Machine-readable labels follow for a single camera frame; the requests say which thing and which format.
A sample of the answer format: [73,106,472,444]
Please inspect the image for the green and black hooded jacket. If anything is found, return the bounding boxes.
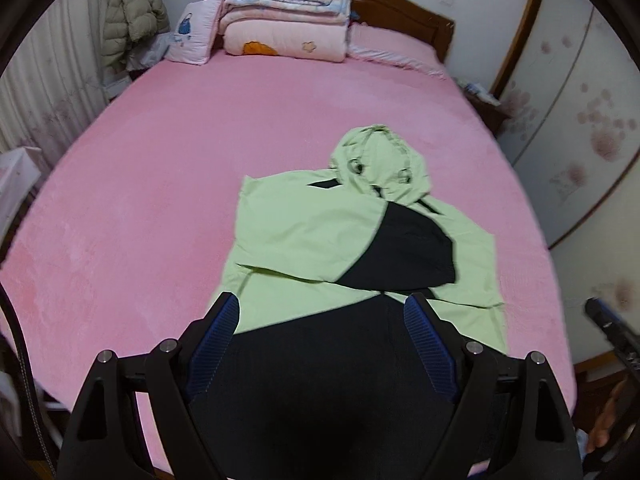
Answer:
[192,126,506,479]

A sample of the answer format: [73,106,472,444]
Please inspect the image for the person right hand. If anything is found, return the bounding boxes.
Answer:
[586,378,628,454]

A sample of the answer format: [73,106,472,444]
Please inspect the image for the pink bed sheet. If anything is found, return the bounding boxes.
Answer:
[1,53,575,470]

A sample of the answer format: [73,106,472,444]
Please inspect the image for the floral sliding wardrobe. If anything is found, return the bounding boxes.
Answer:
[498,0,639,362]

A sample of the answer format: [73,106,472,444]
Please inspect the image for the dark wooden nightstand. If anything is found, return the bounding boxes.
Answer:
[457,81,511,138]

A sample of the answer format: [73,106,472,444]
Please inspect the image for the white side furniture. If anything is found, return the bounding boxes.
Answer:
[0,146,42,238]

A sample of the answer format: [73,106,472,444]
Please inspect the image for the white curtain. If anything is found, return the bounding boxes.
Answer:
[1,0,107,174]

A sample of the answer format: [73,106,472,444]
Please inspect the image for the pink pillow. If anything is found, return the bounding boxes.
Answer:
[347,23,446,79]

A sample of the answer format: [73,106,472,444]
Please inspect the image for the brown wooden headboard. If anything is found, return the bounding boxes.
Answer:
[202,0,457,64]

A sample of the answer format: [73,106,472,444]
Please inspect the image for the folded pink cartoon quilt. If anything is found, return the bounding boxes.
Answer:
[224,20,348,63]

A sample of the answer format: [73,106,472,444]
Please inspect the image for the beige puffer coat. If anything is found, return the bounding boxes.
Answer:
[101,0,169,67]

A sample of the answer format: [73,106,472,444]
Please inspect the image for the white pillow with blue print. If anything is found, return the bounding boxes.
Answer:
[165,0,222,65]

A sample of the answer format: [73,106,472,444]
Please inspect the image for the black cable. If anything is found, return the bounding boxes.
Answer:
[0,284,59,480]

